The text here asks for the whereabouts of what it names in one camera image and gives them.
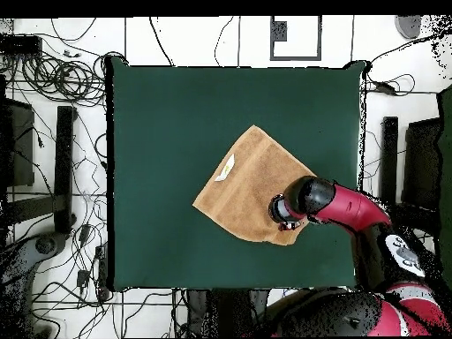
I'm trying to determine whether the black equipment box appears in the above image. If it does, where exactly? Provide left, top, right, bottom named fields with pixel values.
left=402, top=117, right=442, bottom=213
left=0, top=97, right=36, bottom=188

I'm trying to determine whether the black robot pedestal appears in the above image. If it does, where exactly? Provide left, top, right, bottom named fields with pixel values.
left=185, top=289, right=270, bottom=338

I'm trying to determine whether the grey square floor frame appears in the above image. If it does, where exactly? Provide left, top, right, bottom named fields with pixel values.
left=269, top=15, right=323, bottom=62

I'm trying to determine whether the dark green draped cloth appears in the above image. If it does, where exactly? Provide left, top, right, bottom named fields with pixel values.
left=435, top=84, right=452, bottom=280

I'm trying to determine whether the grey round floor object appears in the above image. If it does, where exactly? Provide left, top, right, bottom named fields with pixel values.
left=394, top=15, right=422, bottom=40

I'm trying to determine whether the grey chair base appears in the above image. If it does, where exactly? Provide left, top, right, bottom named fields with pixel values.
left=0, top=232, right=68, bottom=339

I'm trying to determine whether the coiled black cable bundle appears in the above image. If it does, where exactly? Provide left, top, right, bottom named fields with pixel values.
left=20, top=50, right=107, bottom=107

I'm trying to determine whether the dark green table cloth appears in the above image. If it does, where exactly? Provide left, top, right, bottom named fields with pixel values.
left=105, top=56, right=368, bottom=292

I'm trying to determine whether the black box with cables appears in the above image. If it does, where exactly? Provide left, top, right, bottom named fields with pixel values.
left=0, top=34, right=43, bottom=56

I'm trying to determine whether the black stand frame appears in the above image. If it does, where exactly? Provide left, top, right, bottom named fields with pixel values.
left=379, top=116, right=441, bottom=227
left=4, top=105, right=78, bottom=236

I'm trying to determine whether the tan terry towel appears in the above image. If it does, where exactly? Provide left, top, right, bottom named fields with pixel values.
left=192, top=124, right=317, bottom=246

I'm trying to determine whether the black power strip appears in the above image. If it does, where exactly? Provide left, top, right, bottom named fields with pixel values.
left=94, top=245, right=109, bottom=301

